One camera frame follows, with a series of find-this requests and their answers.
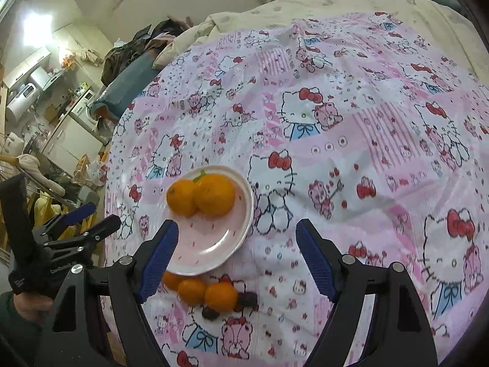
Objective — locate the dark grape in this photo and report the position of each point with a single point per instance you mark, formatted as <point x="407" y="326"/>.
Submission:
<point x="247" y="299"/>

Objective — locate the cream duvet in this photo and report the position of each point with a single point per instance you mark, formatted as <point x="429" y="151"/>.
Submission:
<point x="324" y="0"/>

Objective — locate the person's left forearm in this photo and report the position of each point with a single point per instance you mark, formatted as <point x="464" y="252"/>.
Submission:
<point x="15" y="336"/>

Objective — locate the white wall cabinet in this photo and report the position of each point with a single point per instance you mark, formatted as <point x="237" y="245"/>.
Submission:
<point x="26" y="65"/>

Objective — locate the small orange mandarin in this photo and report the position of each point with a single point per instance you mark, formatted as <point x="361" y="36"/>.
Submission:
<point x="221" y="297"/>
<point x="172" y="281"/>
<point x="193" y="292"/>

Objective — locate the white counter cabinet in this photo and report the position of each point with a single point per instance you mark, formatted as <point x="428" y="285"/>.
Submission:
<point x="70" y="141"/>

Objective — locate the large orange mandarin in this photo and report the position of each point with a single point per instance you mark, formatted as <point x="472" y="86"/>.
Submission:
<point x="214" y="195"/>

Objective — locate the heap of mixed clothes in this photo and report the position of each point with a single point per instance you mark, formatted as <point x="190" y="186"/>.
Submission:
<point x="130" y="49"/>

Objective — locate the teal cloth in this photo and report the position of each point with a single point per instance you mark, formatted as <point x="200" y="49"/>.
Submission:
<point x="122" y="88"/>

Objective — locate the person's left hand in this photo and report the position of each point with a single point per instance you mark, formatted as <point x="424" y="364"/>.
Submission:
<point x="32" y="307"/>

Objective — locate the white water heater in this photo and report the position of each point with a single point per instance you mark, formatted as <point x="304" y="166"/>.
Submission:
<point x="19" y="107"/>

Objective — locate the white plate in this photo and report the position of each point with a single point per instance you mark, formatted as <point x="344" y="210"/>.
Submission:
<point x="214" y="244"/>

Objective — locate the dark dried date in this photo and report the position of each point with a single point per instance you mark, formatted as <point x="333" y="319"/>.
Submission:
<point x="210" y="312"/>

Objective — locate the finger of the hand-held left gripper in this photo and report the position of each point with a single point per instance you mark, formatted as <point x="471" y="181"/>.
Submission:
<point x="78" y="213"/>
<point x="103" y="227"/>

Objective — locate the white washing machine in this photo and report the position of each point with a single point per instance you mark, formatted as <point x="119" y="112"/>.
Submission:
<point x="86" y="111"/>

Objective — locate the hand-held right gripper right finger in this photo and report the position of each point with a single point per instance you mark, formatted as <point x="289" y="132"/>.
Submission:
<point x="317" y="263"/>

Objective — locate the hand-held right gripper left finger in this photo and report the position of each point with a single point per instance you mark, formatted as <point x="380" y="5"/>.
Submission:
<point x="158" y="260"/>

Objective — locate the yellow wooden frame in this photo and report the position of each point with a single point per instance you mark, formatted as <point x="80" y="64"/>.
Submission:
<point x="44" y="208"/>

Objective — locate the pink cartoon cat printed blanket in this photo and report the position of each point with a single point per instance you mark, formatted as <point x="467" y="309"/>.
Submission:
<point x="344" y="160"/>

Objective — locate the white plastic bag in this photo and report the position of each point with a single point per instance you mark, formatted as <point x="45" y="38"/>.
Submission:
<point x="97" y="170"/>

